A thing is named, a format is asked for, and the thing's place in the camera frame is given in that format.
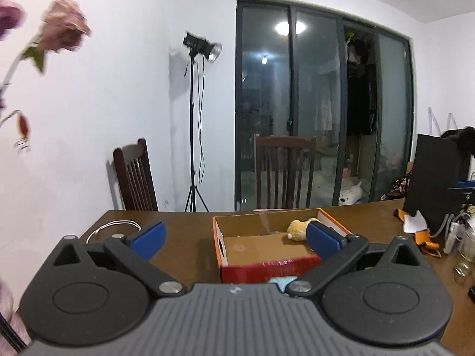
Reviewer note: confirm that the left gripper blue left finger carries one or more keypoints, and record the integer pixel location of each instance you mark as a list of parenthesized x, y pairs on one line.
[(133, 255)]

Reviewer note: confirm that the black garment on stand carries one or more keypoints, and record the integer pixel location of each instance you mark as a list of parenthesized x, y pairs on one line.
[(465, 140)]

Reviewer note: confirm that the red cardboard box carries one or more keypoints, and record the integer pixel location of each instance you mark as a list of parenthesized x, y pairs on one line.
[(252, 248)]

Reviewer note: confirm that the glass jar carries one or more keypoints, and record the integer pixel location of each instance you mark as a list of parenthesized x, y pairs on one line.
[(467, 245)]

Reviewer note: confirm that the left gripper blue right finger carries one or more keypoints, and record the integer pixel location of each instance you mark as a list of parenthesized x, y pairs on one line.
[(339, 254)]

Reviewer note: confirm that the dark wooden chair left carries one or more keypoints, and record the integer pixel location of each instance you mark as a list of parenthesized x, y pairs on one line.
[(135, 181)]

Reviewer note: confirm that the white plush dog on floor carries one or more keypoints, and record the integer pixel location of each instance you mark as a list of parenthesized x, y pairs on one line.
[(351, 196)]

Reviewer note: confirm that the white paper sheet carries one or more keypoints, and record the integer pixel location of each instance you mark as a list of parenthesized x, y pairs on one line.
[(414, 224)]

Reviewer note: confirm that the sliding glass door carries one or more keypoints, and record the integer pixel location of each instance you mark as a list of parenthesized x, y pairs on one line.
[(321, 75)]

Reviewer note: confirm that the white spray bottle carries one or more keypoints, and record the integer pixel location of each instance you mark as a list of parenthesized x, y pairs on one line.
[(451, 237)]

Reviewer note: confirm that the yellow plush toy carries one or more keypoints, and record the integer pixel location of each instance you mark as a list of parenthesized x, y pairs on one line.
[(297, 230)]

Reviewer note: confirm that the dried pink roses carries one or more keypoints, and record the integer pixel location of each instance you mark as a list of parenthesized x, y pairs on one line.
[(63, 28)]

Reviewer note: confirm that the dark wooden chair by door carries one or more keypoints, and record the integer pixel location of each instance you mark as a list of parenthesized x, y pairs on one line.
[(284, 170)]

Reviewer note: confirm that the light blue plush toy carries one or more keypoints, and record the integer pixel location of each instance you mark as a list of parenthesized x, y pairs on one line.
[(282, 282)]

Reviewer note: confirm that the studio light on stand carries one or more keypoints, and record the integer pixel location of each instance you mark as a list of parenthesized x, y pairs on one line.
[(201, 52)]

